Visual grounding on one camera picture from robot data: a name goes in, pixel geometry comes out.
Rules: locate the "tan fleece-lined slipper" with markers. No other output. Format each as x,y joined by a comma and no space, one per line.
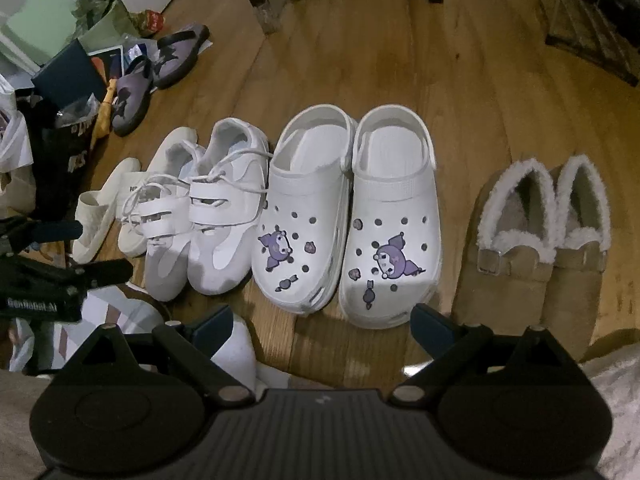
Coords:
500,300
575,300

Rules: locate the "purple black slipper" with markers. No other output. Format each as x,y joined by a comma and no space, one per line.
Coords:
127,105
180,55

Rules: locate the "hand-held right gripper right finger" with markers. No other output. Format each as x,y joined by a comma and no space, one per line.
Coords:
430,325

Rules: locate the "white clog with purple charms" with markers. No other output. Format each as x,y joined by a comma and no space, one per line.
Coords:
300,200
395,200

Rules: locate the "pale green paper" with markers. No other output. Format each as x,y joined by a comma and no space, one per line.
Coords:
45,20

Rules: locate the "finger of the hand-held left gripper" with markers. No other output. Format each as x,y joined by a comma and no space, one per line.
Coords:
50,232
95,272

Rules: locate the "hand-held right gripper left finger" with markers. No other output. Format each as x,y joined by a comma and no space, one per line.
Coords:
212,327

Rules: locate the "red snack packet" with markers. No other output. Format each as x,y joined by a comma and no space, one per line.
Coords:
150,22

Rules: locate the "white plastic bag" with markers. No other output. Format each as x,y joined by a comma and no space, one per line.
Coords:
12,135

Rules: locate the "white slide sandal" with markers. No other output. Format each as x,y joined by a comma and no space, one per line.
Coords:
131,185
92,220

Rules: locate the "green patterned paper bag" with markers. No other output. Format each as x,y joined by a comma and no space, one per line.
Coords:
107,25

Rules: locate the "black bag with white print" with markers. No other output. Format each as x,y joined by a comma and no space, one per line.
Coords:
55,170

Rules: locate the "dark blue box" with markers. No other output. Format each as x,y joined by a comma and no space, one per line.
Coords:
70,77

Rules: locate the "white fuzzy blanket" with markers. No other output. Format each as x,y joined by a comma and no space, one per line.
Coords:
615,395

